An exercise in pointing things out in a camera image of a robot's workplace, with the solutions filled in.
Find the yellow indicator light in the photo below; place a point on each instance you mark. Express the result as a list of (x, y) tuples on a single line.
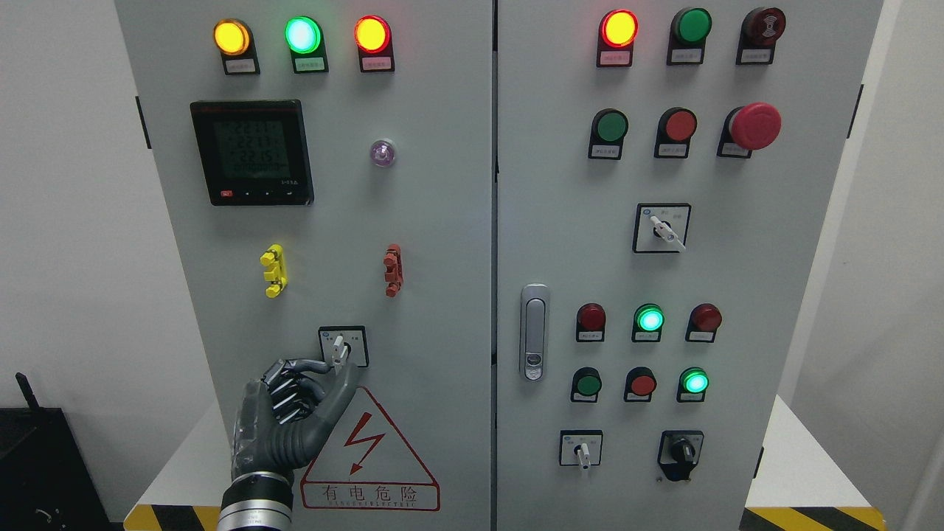
[(237, 47)]

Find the green push button second row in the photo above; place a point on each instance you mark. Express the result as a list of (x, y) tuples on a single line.
[(608, 130)]

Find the black rotary knob switch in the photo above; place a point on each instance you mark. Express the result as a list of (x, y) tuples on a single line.
[(679, 453)]

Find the dark red indicator light left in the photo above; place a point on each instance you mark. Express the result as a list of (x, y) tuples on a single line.
[(590, 323)]

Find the grey right cabinet door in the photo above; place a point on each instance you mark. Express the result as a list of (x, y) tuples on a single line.
[(568, 222)]

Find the silver door handle lock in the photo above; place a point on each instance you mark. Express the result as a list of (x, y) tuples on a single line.
[(534, 299)]

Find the black box with antenna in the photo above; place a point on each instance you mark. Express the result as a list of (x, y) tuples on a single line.
[(45, 484)]

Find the white rotary selector switch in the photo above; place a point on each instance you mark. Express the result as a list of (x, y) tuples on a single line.
[(661, 227), (581, 448), (344, 342)]

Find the grey cabinet door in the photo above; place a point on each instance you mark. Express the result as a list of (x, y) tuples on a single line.
[(430, 346), (568, 222)]

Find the green lit indicator light top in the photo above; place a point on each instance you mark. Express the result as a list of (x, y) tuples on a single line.
[(307, 45)]

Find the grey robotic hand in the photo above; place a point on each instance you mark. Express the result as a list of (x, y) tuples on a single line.
[(287, 415)]

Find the grey left cabinet door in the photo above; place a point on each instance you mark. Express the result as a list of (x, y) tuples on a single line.
[(430, 346)]

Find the dark red indicator light right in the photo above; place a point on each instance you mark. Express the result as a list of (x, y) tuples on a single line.
[(704, 322)]

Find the green push button top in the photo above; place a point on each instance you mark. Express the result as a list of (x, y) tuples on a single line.
[(688, 33)]

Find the red-orange indicator light left door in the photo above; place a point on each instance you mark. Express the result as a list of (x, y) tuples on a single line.
[(373, 37)]

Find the silver black robot forearm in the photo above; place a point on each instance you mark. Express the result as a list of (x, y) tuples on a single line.
[(257, 501)]

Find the yellow terminal connector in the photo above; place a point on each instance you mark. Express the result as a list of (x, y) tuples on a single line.
[(273, 264)]

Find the dark red indicator light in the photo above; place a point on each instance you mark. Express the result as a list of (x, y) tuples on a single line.
[(704, 322), (590, 323)]

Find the red terminal connector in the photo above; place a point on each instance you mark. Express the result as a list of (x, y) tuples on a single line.
[(393, 275)]

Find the dark red buzzer alarm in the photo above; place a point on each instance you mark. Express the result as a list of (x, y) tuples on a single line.
[(760, 31)]

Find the red push button lower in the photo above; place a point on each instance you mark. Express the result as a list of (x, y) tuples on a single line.
[(640, 383)]

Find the red electric hazard warning sign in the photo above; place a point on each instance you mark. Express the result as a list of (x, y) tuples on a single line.
[(367, 464)]

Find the green lit push button lower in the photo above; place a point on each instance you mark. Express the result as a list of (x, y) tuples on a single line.
[(692, 385)]

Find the red emergency stop mushroom button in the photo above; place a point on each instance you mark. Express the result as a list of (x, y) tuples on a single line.
[(748, 128)]

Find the red push button second row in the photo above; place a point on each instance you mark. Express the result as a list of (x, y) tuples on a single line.
[(676, 127)]

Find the green lit indicator light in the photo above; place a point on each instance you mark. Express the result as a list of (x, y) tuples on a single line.
[(307, 45), (648, 323)]

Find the white platform with hazard stripes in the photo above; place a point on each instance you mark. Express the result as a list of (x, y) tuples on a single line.
[(798, 486)]

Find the black digital power meter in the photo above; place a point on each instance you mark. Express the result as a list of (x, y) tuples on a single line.
[(253, 152)]

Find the green lit indicator light middle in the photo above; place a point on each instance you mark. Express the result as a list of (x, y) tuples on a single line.
[(648, 323)]

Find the red lit indicator light right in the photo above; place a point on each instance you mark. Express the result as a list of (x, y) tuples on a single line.
[(615, 39)]

